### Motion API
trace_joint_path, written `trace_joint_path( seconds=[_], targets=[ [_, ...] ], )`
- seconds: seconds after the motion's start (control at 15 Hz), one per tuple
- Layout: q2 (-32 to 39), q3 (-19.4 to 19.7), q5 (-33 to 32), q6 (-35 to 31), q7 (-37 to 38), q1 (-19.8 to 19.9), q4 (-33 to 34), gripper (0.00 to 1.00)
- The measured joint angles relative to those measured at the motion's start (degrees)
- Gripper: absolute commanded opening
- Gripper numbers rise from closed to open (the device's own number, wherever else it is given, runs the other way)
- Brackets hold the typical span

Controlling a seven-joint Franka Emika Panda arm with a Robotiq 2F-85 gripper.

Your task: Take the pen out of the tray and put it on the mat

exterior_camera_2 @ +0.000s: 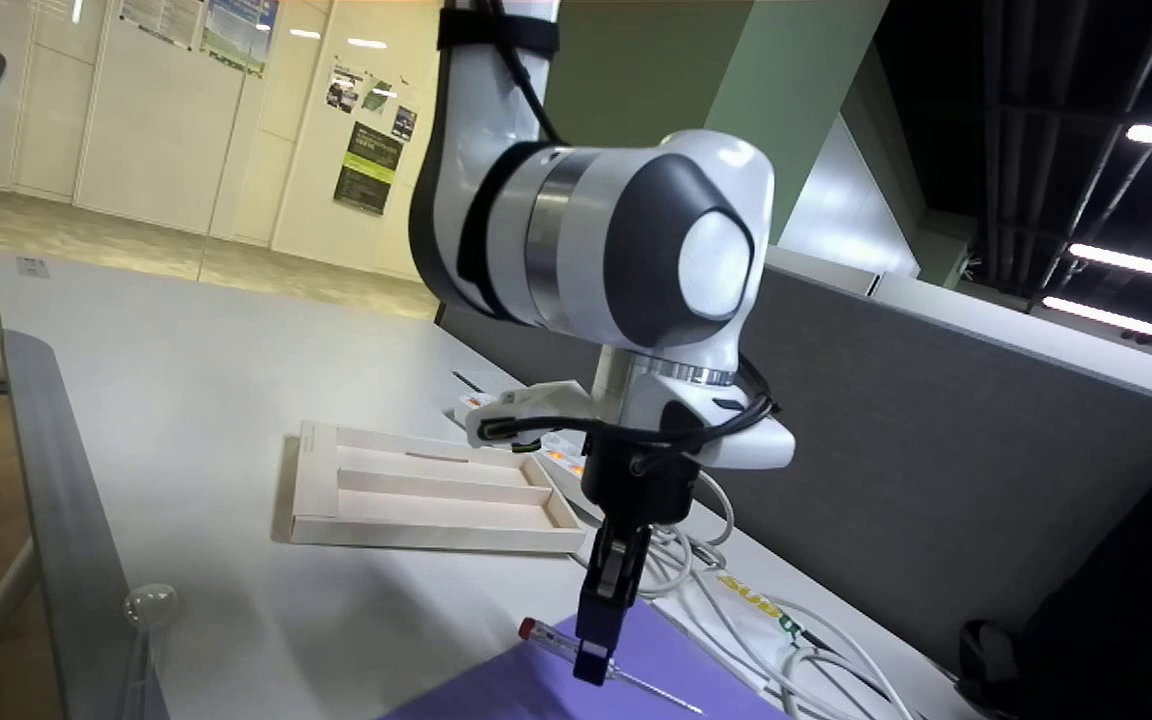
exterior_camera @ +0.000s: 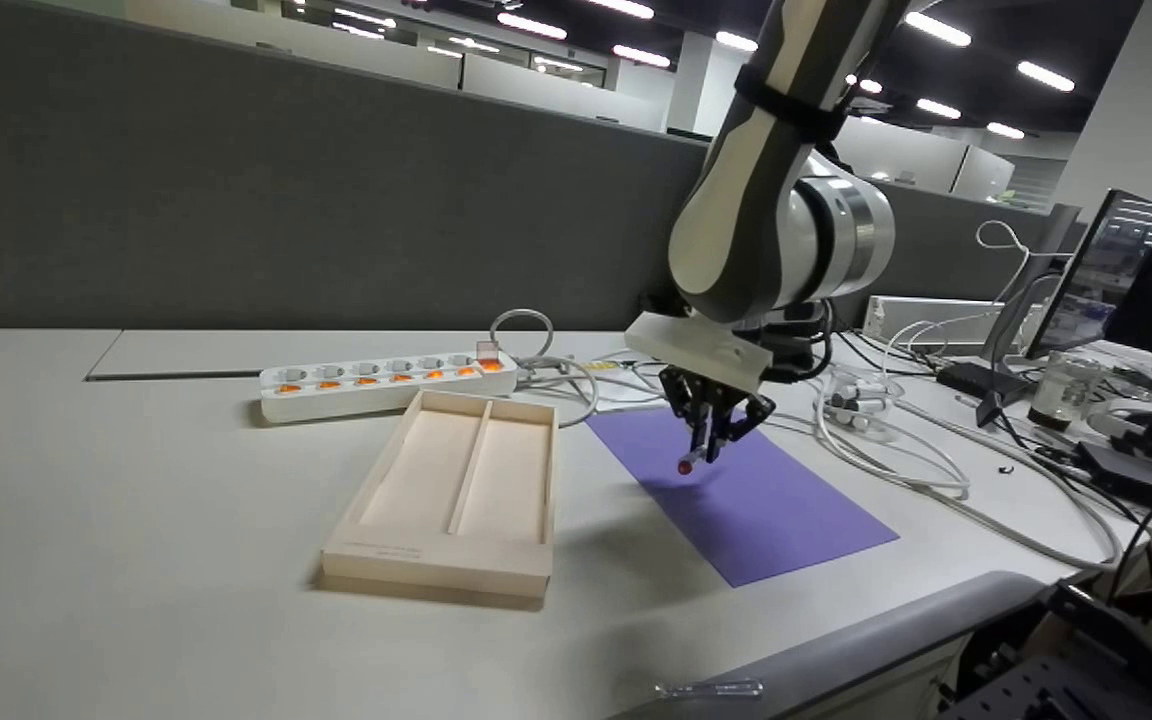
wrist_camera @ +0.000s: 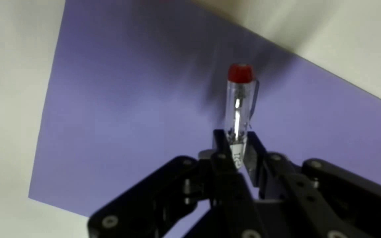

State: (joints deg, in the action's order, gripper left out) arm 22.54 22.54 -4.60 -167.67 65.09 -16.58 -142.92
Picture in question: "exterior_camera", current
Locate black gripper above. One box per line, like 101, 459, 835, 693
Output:
662, 363, 780, 468

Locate purple rectangular mat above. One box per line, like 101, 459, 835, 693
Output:
586, 404, 905, 594

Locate pale wooden divided tray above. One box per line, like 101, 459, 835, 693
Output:
317, 388, 559, 614

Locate clear plastic holder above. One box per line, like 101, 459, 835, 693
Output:
820, 371, 905, 437

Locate white rectangular box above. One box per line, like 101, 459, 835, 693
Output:
860, 293, 1009, 357

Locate white power strip orange switches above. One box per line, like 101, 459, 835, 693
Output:
258, 349, 523, 429

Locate dark computer monitor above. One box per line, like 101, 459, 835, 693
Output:
1027, 189, 1152, 360

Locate ceiling light strip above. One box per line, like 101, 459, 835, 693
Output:
1014, 58, 1082, 102
899, 7, 982, 53
493, 7, 578, 44

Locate grey fabric desk partition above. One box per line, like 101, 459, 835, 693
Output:
0, 0, 1061, 335

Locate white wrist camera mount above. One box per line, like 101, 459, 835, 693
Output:
625, 309, 776, 402

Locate white power strip cable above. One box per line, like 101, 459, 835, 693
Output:
485, 303, 634, 433

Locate long white looping cable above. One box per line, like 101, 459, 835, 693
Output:
807, 386, 1129, 578

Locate black cable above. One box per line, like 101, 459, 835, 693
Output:
1001, 433, 1152, 606

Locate black metal base plate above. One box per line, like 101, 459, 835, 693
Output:
939, 578, 1152, 720

